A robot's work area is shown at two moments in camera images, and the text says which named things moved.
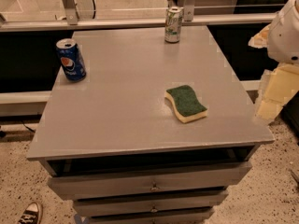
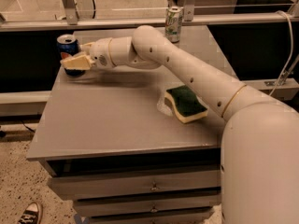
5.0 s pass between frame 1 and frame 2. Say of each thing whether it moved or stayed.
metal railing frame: stayed
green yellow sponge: stayed
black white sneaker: stayed
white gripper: moved
